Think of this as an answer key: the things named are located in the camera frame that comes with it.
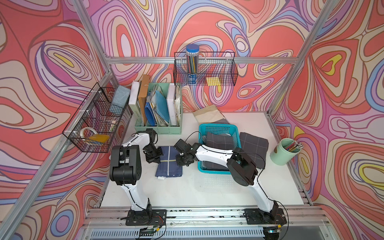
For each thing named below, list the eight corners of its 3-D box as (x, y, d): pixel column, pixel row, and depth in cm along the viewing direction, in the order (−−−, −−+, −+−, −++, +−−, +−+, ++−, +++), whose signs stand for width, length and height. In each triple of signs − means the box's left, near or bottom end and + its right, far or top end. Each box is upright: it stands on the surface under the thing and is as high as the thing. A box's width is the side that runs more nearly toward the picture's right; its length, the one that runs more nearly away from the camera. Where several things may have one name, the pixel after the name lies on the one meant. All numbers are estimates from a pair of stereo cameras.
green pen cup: (273, 165, 93) (286, 151, 80) (268, 151, 99) (279, 136, 86) (287, 165, 93) (302, 151, 80) (281, 151, 99) (294, 136, 86)
